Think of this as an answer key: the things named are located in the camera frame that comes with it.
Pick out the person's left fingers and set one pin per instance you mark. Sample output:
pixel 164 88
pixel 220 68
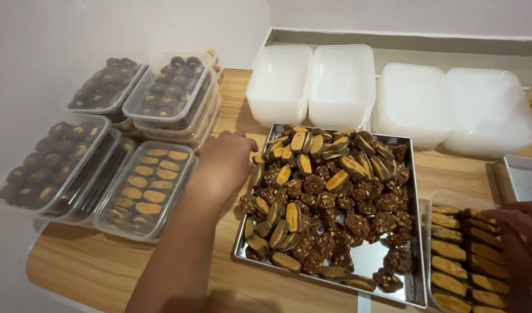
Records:
pixel 242 142

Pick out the person's right hand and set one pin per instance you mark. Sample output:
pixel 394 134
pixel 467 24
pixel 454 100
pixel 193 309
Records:
pixel 526 243

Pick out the stack of white plastic lids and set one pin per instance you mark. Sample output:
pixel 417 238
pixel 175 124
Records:
pixel 411 104
pixel 489 113

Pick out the lidded container of dark cookies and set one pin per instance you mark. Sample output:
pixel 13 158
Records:
pixel 53 165
pixel 168 89
pixel 107 85

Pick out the square metal baking tray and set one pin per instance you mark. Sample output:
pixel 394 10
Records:
pixel 370 261

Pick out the person's left hand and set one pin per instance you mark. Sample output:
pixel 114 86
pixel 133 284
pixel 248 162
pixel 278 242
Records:
pixel 222 167

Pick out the open clear plastic cookie container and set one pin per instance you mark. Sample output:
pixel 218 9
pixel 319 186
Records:
pixel 448 204

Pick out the heap of yellow brown cookies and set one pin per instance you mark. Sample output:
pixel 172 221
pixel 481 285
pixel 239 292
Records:
pixel 318 152

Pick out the stacked lidded cookie containers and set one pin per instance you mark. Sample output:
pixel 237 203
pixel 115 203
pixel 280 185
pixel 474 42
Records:
pixel 203 115
pixel 124 124
pixel 100 182

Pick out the person's right fingers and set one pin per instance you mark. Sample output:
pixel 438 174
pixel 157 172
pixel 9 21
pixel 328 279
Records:
pixel 509 215

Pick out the empty metal baking tray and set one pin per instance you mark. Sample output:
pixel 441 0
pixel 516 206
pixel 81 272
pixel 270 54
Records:
pixel 525 178

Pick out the heap of chocolate nut cookies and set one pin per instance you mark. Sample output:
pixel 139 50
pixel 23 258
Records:
pixel 335 217

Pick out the rows of packed yellow cookies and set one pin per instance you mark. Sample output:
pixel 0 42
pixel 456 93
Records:
pixel 465 261

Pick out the lidded container of yellow cookies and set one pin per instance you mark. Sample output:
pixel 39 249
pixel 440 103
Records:
pixel 146 189

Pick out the stack of empty plastic containers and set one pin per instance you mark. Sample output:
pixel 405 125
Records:
pixel 342 87
pixel 278 87

